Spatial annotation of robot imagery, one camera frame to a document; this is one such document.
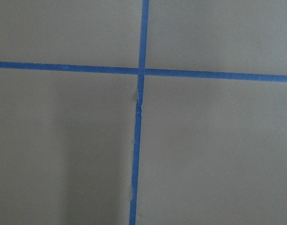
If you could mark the long blue tape line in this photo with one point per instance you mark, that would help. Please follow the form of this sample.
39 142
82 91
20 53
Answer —
147 71

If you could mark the crossing blue tape line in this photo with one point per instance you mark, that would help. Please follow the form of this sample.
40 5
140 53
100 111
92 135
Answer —
138 113

